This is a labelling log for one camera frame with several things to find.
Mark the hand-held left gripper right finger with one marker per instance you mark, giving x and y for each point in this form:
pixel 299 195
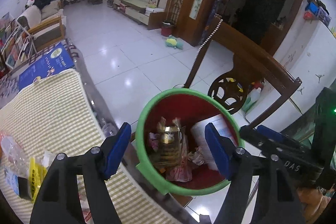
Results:
pixel 218 150

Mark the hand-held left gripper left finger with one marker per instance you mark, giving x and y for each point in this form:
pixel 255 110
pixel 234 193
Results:
pixel 118 150

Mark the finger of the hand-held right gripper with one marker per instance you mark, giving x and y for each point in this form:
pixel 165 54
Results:
pixel 291 167
pixel 270 132

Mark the purple wrapper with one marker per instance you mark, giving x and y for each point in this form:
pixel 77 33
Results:
pixel 154 141

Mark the red bin with green rim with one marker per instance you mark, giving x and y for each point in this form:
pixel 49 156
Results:
pixel 183 100

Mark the yellow wrapper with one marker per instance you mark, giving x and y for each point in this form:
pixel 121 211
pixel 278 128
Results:
pixel 35 176

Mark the clear plastic bottle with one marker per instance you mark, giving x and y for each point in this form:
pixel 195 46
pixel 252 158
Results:
pixel 15 153

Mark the small white blue packet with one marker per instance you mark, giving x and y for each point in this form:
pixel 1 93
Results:
pixel 11 179

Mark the white green detergent bottle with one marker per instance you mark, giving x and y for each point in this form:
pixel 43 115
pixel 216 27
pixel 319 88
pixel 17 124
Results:
pixel 252 98

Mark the pink red plastic wrapper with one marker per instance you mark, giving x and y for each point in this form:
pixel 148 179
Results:
pixel 179 172

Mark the yellow striped table mat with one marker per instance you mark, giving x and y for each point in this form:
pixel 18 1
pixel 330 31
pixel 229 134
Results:
pixel 52 113

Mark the carved wooden chair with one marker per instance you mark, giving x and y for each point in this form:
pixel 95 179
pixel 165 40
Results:
pixel 249 48

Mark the blue book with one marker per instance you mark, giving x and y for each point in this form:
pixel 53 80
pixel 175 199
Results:
pixel 44 66

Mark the green yellow plush toy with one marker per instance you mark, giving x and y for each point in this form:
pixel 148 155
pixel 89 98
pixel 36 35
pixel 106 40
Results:
pixel 172 42

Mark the blue red toy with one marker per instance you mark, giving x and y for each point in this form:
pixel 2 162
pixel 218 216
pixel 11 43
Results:
pixel 315 8

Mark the small red waste bin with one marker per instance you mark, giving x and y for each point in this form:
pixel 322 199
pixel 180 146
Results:
pixel 167 29

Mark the beige wooden sofa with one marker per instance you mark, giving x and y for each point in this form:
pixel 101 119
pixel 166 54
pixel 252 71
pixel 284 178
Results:
pixel 47 29

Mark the white book rack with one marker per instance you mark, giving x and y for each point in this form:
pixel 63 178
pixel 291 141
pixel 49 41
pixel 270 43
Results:
pixel 15 48

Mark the television cabinet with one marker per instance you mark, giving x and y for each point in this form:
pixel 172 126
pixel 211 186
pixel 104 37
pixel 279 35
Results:
pixel 134 3

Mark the bamboo wall painting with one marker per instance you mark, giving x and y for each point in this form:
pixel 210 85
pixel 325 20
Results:
pixel 197 6

